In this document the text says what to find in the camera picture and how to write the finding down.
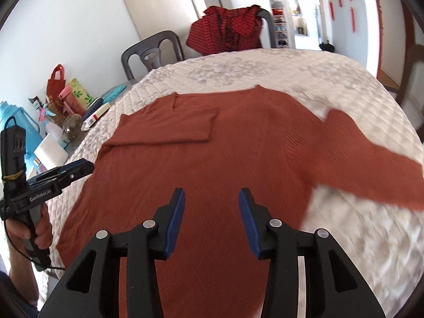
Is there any dark grey dining chair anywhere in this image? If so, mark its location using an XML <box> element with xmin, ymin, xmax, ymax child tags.
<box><xmin>121</xmin><ymin>30</ymin><xmax>185</xmax><ymax>82</ymax></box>

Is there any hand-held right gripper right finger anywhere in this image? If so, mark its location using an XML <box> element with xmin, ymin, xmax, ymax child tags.
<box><xmin>238</xmin><ymin>187</ymin><xmax>386</xmax><ymax>318</ymax></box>

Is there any rust orange knit sweater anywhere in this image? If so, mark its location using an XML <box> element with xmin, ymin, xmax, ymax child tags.
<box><xmin>56</xmin><ymin>85</ymin><xmax>424</xmax><ymax>318</ymax></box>

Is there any white and red box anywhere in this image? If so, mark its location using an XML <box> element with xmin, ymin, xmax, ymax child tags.
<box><xmin>81</xmin><ymin>103</ymin><xmax>111</xmax><ymax>131</ymax></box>

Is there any teal cloth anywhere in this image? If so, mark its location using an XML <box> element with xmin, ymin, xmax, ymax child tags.
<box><xmin>99</xmin><ymin>84</ymin><xmax>127</xmax><ymax>101</ymax></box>

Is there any red gift bag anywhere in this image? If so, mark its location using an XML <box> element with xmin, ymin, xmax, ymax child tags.
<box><xmin>46</xmin><ymin>64</ymin><xmax>72</xmax><ymax>103</ymax></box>

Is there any dining chair under plaid clothing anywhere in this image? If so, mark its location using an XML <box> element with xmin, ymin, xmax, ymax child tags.
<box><xmin>257</xmin><ymin>8</ymin><xmax>277</xmax><ymax>50</ymax></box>

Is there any green floral box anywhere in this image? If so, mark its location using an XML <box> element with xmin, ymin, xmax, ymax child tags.
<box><xmin>68</xmin><ymin>78</ymin><xmax>96</xmax><ymax>110</ymax></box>

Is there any small wicker basket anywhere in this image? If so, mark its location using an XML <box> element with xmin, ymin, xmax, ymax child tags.
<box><xmin>46</xmin><ymin>104</ymin><xmax>67</xmax><ymax>125</ymax></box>

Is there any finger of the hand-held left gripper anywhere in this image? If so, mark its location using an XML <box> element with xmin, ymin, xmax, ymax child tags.
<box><xmin>28</xmin><ymin>160</ymin><xmax>90</xmax><ymax>186</ymax></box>
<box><xmin>36</xmin><ymin>162</ymin><xmax>94</xmax><ymax>191</ymax></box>

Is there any light blue thermos jug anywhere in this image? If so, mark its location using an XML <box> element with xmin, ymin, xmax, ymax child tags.
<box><xmin>0</xmin><ymin>101</ymin><xmax>42</xmax><ymax>169</ymax></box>

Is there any white quilted floral table cover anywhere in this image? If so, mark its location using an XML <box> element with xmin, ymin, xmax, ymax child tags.
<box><xmin>55</xmin><ymin>48</ymin><xmax>424</xmax><ymax>318</ymax></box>

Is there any pink pouch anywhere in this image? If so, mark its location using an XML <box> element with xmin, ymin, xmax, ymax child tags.
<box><xmin>58</xmin><ymin>86</ymin><xmax>78</xmax><ymax>116</ymax></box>

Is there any person's left hand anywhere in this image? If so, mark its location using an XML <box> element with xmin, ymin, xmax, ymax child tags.
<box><xmin>6</xmin><ymin>204</ymin><xmax>54</xmax><ymax>250</ymax></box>

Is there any glass jar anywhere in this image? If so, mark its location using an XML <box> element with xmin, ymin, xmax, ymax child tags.
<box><xmin>62</xmin><ymin>114</ymin><xmax>83</xmax><ymax>141</ymax></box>

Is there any white paper roll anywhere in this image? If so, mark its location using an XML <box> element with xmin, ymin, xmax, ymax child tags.
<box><xmin>34</xmin><ymin>132</ymin><xmax>68</xmax><ymax>169</ymax></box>

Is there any red plaid clothing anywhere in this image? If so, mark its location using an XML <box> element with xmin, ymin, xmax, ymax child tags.
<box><xmin>185</xmin><ymin>5</ymin><xmax>264</xmax><ymax>57</ymax></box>

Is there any dark brown dining chair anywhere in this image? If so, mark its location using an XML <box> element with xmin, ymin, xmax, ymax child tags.
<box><xmin>396</xmin><ymin>0</ymin><xmax>424</xmax><ymax>113</ymax></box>

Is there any shoe rack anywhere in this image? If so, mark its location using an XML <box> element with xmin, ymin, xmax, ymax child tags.
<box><xmin>271</xmin><ymin>0</ymin><xmax>295</xmax><ymax>48</ymax></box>

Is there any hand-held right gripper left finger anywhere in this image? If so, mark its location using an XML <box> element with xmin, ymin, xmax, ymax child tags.
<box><xmin>38</xmin><ymin>187</ymin><xmax>186</xmax><ymax>318</ymax></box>

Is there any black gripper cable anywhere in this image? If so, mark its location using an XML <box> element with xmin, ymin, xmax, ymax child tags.
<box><xmin>2</xmin><ymin>116</ymin><xmax>65</xmax><ymax>270</ymax></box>

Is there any person's left forearm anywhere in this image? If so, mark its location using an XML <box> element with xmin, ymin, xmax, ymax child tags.
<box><xmin>7</xmin><ymin>238</ymin><xmax>45</xmax><ymax>307</ymax></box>

